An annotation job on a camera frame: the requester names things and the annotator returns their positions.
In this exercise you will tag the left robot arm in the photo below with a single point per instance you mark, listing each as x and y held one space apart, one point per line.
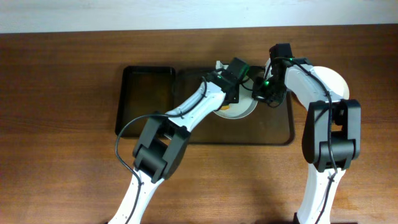
164 139

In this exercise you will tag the black rectangular tray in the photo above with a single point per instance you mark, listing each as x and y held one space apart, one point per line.
144 90

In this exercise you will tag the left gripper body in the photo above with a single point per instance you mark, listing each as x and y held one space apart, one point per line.
234 96

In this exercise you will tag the white plate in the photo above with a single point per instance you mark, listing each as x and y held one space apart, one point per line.
246 104
307 90

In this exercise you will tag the brown serving tray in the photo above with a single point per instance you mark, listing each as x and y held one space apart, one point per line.
263 126

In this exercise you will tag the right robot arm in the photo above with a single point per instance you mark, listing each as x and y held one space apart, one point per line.
332 133

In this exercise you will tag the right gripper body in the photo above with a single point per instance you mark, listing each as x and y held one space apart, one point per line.
261 94

